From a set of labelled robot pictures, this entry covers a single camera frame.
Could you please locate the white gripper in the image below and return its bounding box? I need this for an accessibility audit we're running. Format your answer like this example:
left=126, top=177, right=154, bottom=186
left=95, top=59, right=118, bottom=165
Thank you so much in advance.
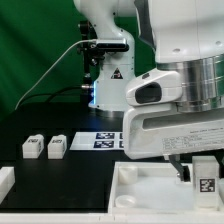
left=123, top=104, right=224, bottom=182

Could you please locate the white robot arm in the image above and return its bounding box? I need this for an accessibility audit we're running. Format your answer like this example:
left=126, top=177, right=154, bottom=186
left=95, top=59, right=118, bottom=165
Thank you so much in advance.
left=73, top=0, right=224, bottom=181

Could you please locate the white marker sheet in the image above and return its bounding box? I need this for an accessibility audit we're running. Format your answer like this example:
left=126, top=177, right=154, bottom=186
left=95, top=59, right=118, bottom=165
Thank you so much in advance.
left=70, top=132, right=123, bottom=150

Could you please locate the white left obstacle block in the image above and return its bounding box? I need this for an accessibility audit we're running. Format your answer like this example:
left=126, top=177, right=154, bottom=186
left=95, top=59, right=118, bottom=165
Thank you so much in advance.
left=0, top=167, right=15, bottom=204

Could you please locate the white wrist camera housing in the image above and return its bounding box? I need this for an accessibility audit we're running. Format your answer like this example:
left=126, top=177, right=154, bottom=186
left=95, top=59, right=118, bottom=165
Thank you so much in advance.
left=126, top=69, right=183, bottom=107

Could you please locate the black cable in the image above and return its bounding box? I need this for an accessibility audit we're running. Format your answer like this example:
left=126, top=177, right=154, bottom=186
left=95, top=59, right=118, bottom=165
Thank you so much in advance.
left=19, top=85, right=84, bottom=107

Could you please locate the black camera stand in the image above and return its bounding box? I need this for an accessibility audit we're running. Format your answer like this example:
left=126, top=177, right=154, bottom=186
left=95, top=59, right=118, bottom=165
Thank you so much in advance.
left=77, top=20, right=97, bottom=103

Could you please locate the white cable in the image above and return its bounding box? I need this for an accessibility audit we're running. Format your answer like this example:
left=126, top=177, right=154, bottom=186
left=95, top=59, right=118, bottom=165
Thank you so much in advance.
left=14, top=39, right=98, bottom=111

